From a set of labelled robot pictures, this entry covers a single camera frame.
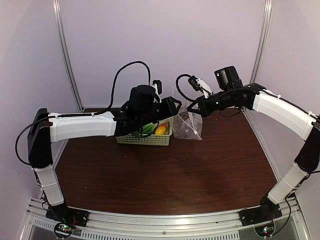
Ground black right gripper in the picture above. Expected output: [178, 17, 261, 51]
[187, 88, 234, 118]

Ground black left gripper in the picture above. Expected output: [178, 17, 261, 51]
[138, 96, 182, 128]

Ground clear zip top bag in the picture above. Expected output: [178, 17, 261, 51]
[172, 88, 203, 141]

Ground toy bok choy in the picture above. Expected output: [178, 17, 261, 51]
[140, 123, 158, 135]

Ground green plastic basket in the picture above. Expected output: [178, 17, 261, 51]
[116, 121, 172, 146]

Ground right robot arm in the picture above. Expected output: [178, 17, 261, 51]
[187, 83, 320, 221]

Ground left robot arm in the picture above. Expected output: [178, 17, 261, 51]
[27, 96, 182, 222]

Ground toy orange mango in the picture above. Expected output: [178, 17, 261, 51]
[154, 124, 167, 135]

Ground right circuit board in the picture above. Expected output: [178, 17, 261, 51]
[254, 222, 276, 238]

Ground circuit board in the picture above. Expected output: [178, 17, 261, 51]
[53, 222, 76, 239]
[254, 222, 276, 238]

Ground left circuit board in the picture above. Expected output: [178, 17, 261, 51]
[53, 222, 76, 239]

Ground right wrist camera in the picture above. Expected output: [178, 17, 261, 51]
[188, 75, 213, 99]

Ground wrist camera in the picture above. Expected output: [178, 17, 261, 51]
[151, 79, 163, 103]
[188, 75, 213, 99]

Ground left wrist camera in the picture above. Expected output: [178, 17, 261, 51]
[151, 79, 163, 103]

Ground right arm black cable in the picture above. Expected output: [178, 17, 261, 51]
[175, 73, 198, 101]

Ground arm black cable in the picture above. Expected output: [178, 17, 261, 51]
[14, 60, 153, 166]
[175, 73, 198, 101]

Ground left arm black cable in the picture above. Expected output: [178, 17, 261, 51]
[14, 60, 153, 166]

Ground front aluminium rail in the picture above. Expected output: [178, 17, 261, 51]
[19, 197, 311, 240]

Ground right aluminium frame post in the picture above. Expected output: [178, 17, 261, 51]
[249, 0, 273, 83]

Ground aluminium frame post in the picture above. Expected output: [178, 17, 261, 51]
[249, 0, 273, 83]
[52, 0, 84, 112]

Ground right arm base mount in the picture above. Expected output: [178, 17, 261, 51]
[239, 206, 283, 227]

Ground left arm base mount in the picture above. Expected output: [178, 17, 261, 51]
[45, 208, 89, 227]

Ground left aluminium frame post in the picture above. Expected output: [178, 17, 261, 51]
[52, 0, 84, 112]

